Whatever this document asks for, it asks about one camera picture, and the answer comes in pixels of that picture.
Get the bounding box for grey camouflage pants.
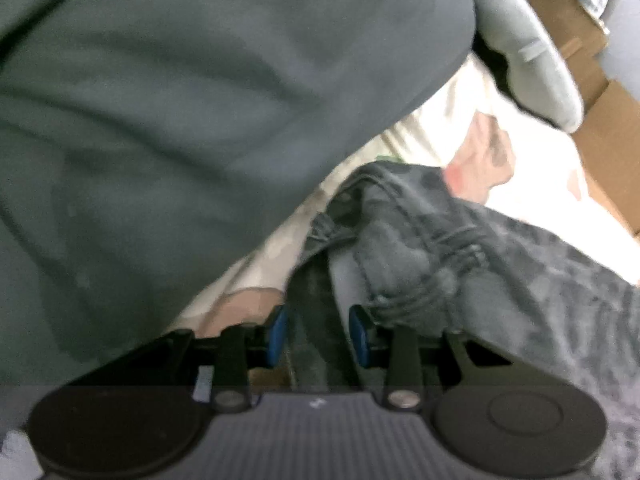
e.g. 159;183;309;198
287;160;640;480

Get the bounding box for black cloth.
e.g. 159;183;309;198
472;35;516;96

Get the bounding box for grey neck pillow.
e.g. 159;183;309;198
470;0;583;133

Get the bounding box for cream bear print blanket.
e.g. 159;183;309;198
170;55;640;341

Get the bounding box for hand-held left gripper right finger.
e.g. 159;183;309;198
348;304;538;413

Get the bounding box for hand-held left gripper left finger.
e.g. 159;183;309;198
107;305;290;413

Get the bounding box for flat brown cardboard sheet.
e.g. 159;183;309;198
520;0;640;241

